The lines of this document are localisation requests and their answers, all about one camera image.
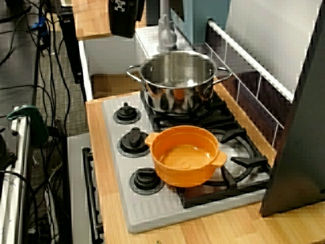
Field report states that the orange plastic pot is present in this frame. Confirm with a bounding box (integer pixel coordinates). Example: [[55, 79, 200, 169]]
[[144, 125, 228, 188]]

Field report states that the stainless steel pot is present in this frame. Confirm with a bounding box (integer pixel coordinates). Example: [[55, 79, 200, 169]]
[[126, 50, 233, 115]]

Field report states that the small black stove knob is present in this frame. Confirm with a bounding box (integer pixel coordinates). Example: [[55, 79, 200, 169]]
[[113, 102, 142, 125]]

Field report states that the grey toy stove panel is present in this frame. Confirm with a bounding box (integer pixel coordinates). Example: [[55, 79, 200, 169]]
[[102, 95, 270, 234]]

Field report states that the black burner grate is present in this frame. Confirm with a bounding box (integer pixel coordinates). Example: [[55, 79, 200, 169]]
[[140, 88, 272, 209]]

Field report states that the white toy sink basin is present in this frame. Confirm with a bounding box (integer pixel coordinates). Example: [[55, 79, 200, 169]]
[[78, 26, 163, 102]]

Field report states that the grey toy faucet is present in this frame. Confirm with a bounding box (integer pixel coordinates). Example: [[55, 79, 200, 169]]
[[157, 0, 178, 53]]

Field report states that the teal toy microwave box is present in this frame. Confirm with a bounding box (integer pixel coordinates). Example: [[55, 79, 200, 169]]
[[170, 0, 232, 46]]

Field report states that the white toy oven door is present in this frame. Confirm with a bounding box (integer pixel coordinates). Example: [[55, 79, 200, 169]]
[[67, 134, 105, 244]]

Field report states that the green clamp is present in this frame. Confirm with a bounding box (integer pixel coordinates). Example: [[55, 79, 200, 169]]
[[6, 105, 49, 146]]

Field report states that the wooden side board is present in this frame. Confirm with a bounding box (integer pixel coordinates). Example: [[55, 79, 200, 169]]
[[72, 0, 147, 41]]

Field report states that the wooden kitchen counter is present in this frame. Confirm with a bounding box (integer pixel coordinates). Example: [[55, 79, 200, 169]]
[[85, 76, 325, 244]]

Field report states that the dark slanted board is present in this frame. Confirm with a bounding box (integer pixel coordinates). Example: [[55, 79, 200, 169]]
[[259, 5, 325, 217]]

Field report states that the black stove knob tall handle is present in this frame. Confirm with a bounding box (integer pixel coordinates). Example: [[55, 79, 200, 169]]
[[117, 127, 152, 158]]

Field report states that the black stove knob flat handle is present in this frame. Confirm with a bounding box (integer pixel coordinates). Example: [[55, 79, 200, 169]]
[[129, 167, 166, 196]]

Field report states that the black oven door handle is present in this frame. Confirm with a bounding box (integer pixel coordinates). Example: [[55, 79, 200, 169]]
[[81, 146, 104, 244]]

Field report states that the purple tile backsplash white rail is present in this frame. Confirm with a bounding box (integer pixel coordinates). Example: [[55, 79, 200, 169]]
[[205, 19, 295, 149]]

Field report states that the black cable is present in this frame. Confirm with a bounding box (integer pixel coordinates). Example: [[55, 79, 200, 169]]
[[47, 12, 71, 137], [0, 83, 55, 123]]

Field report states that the black vertical post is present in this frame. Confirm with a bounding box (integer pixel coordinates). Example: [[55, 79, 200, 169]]
[[57, 0, 85, 84]]

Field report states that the silver metal frame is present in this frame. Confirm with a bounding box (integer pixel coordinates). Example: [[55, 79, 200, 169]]
[[0, 106, 34, 244]]

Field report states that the blue cable plug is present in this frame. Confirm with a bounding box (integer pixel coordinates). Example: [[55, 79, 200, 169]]
[[29, 15, 49, 39]]

